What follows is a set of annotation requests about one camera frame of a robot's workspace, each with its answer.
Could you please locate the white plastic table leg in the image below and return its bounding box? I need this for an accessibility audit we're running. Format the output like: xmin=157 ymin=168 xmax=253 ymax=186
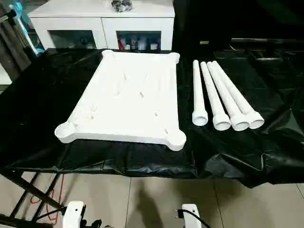
xmin=192 ymin=59 xmax=209 ymax=126
xmin=212 ymin=60 xmax=265 ymax=130
xmin=206 ymin=61 xmax=249 ymax=132
xmin=200 ymin=62 xmax=232 ymax=131

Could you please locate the white plastic table top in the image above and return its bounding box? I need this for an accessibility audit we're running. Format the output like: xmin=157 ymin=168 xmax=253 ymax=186
xmin=54 ymin=49 xmax=187 ymax=152

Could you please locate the black plastic mat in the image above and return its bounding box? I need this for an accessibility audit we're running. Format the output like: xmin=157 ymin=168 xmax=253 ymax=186
xmin=0 ymin=47 xmax=304 ymax=188

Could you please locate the white sideboard cabinet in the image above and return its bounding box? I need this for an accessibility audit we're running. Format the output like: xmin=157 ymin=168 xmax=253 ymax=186
xmin=27 ymin=0 xmax=175 ymax=52

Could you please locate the grey brown curtain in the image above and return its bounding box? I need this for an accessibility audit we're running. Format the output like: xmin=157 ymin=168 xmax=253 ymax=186
xmin=0 ymin=14 xmax=31 ymax=73

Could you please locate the clear bag of dark items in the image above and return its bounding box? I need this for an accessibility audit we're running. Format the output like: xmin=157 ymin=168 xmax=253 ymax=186
xmin=111 ymin=0 xmax=134 ymax=12

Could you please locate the red floor cable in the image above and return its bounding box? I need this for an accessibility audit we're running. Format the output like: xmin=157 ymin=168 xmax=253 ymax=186
xmin=30 ymin=172 xmax=65 ymax=228

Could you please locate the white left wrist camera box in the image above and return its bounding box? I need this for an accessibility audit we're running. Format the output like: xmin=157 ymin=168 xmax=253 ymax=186
xmin=62 ymin=201 xmax=87 ymax=228

